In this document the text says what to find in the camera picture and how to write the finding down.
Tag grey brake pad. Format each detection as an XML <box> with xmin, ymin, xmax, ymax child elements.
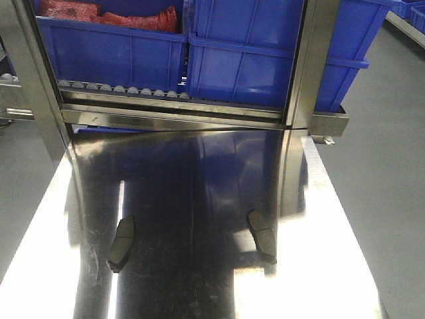
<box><xmin>247</xmin><ymin>209</ymin><xmax>277</xmax><ymax>265</ymax></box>
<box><xmin>107</xmin><ymin>215</ymin><xmax>135</xmax><ymax>273</ymax></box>

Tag blue plastic bin right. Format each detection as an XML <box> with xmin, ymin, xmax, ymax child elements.
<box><xmin>187</xmin><ymin>1</ymin><xmax>396</xmax><ymax>112</ymax></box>

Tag blue plastic bin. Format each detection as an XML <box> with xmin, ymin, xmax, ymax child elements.
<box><xmin>187</xmin><ymin>1</ymin><xmax>396</xmax><ymax>112</ymax></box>
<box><xmin>31</xmin><ymin>1</ymin><xmax>189</xmax><ymax>92</ymax></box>

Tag red bubble wrap bags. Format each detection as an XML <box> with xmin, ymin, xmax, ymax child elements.
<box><xmin>39</xmin><ymin>1</ymin><xmax>179</xmax><ymax>33</ymax></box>

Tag blue plastic bin left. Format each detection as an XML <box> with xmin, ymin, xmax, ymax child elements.
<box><xmin>31</xmin><ymin>1</ymin><xmax>189</xmax><ymax>92</ymax></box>

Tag stainless steel rack frame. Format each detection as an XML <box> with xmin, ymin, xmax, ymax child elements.
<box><xmin>1</xmin><ymin>1</ymin><xmax>348</xmax><ymax>163</ymax></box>

